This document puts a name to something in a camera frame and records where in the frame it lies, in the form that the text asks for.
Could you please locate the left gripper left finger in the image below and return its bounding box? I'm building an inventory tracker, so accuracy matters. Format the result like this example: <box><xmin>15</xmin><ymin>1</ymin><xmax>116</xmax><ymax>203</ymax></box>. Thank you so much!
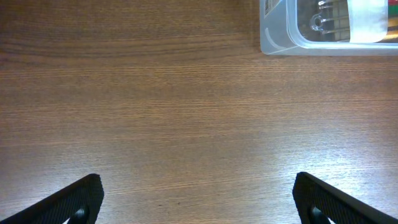
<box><xmin>1</xmin><ymin>174</ymin><xmax>104</xmax><ymax>224</ymax></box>

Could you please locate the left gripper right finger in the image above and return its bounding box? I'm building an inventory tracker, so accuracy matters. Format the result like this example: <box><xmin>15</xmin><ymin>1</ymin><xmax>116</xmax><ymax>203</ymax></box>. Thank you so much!
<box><xmin>292</xmin><ymin>172</ymin><xmax>397</xmax><ymax>224</ymax></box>

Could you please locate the clear plastic container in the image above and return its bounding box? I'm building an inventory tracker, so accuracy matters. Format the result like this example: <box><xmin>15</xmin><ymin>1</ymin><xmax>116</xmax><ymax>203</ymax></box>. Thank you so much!
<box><xmin>259</xmin><ymin>0</ymin><xmax>397</xmax><ymax>56</ymax></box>

